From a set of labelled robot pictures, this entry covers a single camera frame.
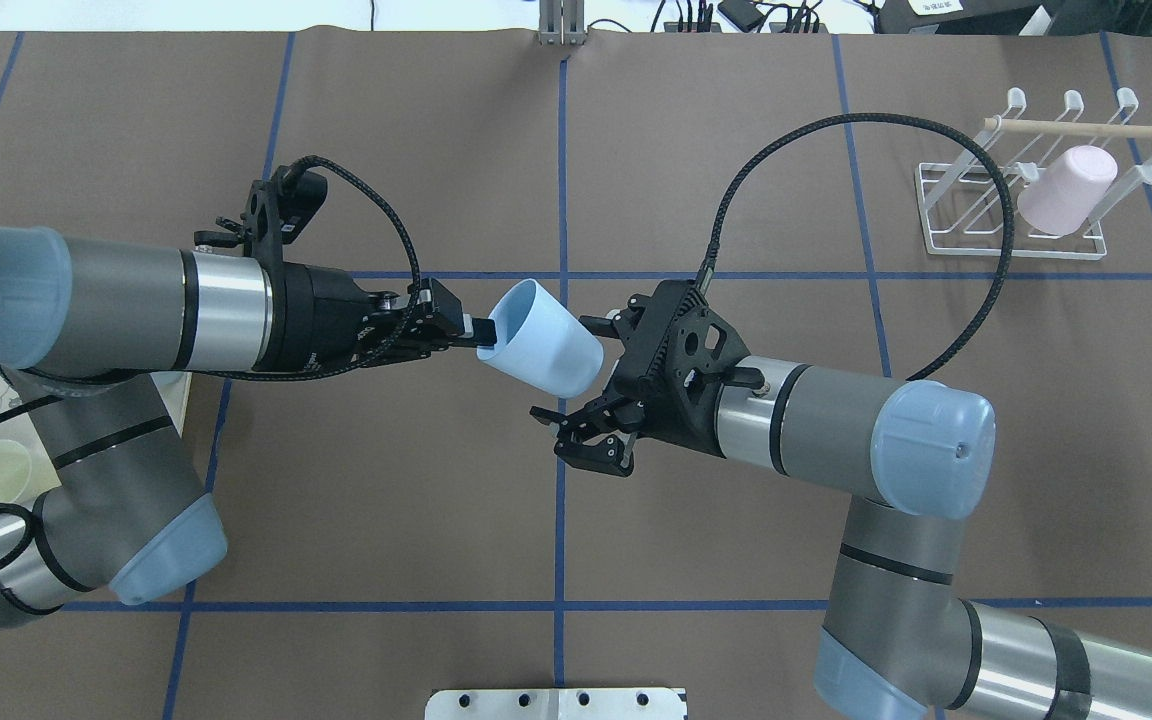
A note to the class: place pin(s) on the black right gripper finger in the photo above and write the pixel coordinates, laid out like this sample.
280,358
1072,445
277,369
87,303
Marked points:
599,437
635,325

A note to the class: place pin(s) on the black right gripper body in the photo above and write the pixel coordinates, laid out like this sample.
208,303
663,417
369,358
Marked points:
598,432

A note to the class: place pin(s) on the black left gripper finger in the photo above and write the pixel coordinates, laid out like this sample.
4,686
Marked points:
479,332

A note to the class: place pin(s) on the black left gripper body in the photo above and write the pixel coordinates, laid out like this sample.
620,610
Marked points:
321,318

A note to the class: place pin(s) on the light blue plastic cup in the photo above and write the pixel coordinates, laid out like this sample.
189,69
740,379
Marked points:
540,343

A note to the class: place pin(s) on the pink plastic cup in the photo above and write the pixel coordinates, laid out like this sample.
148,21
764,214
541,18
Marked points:
1067,191

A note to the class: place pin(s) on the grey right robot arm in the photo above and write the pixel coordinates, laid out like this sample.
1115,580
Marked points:
913,457

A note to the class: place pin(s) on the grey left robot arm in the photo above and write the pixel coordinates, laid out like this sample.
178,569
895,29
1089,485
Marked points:
83,326

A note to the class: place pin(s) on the brown paper table cover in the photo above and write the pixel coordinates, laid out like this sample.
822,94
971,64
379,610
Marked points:
405,530

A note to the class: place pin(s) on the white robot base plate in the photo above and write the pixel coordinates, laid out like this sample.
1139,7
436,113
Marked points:
559,703

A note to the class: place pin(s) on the grey aluminium frame post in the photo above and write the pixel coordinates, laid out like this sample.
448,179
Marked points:
562,22

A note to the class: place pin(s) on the white wire cup rack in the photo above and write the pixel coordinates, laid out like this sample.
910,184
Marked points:
960,205

